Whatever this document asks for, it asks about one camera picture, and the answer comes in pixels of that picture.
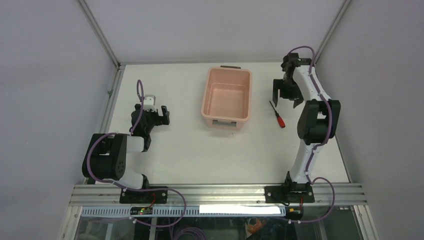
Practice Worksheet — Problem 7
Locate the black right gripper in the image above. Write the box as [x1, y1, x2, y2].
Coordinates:
[273, 76, 304, 107]

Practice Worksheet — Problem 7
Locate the red black screwdriver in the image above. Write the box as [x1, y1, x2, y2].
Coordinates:
[268, 100, 286, 129]

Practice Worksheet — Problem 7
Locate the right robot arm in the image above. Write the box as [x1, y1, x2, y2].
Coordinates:
[272, 53, 341, 203]

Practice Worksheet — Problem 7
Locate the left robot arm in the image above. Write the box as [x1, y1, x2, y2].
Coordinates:
[81, 104, 170, 203]

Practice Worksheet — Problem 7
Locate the pink plastic bin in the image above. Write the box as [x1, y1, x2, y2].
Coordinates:
[200, 65, 253, 131]

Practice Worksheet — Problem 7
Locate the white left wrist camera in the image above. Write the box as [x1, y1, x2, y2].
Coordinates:
[143, 94, 157, 112]

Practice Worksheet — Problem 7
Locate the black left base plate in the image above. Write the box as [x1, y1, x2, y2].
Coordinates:
[119, 188, 168, 205]

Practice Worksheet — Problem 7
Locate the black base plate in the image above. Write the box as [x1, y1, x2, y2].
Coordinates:
[264, 184, 315, 205]
[119, 188, 168, 205]

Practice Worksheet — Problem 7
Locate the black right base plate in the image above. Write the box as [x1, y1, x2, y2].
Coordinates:
[264, 184, 315, 205]

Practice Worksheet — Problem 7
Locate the slotted cable duct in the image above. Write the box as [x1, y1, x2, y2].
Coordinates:
[81, 204, 286, 218]

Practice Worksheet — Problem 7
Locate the aluminium front rail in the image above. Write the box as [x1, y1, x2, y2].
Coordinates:
[69, 183, 368, 207]

